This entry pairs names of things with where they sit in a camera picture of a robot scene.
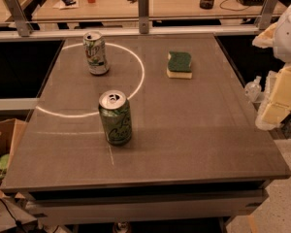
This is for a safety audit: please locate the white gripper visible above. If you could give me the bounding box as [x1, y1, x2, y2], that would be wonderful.
[252, 5, 291, 130]

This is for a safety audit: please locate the metal bracket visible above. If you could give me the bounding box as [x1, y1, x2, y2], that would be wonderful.
[4, 0, 32, 37]
[138, 0, 149, 34]
[254, 0, 278, 30]

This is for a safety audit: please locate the can under table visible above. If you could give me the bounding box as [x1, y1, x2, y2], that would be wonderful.
[113, 222, 132, 233]

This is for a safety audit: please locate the black cable on desk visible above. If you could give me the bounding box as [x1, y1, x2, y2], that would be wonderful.
[219, 0, 252, 12]

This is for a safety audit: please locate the right metal bracket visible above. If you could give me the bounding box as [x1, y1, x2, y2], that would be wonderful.
[254, 0, 278, 30]

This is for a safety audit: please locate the cardboard box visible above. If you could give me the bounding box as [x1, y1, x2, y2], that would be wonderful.
[0, 117, 28, 192]

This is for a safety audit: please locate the black mesh cup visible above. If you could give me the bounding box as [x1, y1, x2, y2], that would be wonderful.
[200, 0, 214, 10]

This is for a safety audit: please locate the white 7up can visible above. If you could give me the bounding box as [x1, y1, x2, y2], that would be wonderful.
[83, 31, 109, 76]

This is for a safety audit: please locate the left metal bracket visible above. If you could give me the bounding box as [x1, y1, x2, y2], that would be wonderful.
[4, 0, 32, 37]

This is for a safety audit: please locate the middle metal bracket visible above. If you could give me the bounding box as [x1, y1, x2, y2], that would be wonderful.
[138, 0, 149, 34]

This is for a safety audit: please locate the clear plastic bottle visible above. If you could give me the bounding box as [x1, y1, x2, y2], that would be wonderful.
[244, 76, 262, 102]

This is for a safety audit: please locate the black floor cable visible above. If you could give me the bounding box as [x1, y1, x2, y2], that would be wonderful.
[0, 191, 27, 233]

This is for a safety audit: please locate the green and yellow sponge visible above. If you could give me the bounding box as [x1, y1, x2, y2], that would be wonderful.
[167, 51, 192, 79]

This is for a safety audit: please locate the green soda can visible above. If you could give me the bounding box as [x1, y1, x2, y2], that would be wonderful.
[98, 90, 132, 146]

